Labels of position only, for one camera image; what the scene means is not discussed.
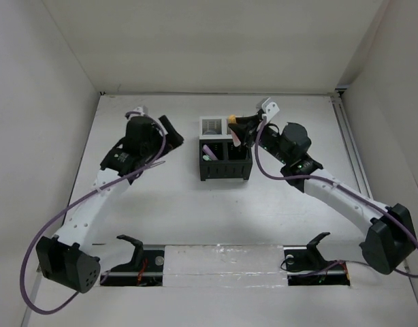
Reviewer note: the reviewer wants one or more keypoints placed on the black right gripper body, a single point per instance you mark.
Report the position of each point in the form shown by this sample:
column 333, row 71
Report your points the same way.
column 269, row 137

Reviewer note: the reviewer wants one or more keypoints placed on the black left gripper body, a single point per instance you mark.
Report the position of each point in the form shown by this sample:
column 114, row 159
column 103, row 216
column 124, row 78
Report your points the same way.
column 151, row 150

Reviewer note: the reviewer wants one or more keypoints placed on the black handled scissors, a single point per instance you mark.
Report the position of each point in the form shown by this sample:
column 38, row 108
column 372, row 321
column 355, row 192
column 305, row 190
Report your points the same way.
column 151, row 165

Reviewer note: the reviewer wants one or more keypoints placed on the clear jar of paperclips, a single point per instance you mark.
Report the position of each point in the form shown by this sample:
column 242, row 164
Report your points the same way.
column 211, row 132

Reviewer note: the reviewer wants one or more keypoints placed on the pink highlighter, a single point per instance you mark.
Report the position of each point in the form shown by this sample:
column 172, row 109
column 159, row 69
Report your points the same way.
column 209, row 153

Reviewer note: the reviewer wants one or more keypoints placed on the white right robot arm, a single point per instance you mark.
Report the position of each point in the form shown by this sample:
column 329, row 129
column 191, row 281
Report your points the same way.
column 388, row 230

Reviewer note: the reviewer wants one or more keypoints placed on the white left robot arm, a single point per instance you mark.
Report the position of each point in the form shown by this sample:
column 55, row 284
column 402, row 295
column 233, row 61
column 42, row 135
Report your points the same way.
column 70, row 257

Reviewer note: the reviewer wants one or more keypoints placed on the white slotted organizer box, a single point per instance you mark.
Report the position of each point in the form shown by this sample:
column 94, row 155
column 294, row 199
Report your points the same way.
column 219, row 123

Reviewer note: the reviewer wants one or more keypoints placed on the black slotted organizer box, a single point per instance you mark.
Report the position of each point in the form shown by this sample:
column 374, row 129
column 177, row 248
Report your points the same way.
column 233, row 162

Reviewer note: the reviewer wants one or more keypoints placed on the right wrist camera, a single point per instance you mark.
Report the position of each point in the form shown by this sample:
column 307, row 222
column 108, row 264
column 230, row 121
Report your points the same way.
column 267, row 109

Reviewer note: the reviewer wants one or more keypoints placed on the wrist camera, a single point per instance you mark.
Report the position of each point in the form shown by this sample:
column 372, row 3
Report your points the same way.
column 267, row 109
column 139, row 111

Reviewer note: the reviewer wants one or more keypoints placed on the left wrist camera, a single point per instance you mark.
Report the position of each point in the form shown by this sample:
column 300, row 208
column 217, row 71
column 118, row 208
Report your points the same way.
column 139, row 111

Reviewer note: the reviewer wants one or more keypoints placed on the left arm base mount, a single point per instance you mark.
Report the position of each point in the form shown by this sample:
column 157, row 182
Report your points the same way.
column 143, row 269

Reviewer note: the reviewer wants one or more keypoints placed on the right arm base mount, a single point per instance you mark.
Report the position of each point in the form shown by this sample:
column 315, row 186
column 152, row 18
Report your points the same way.
column 305, row 266

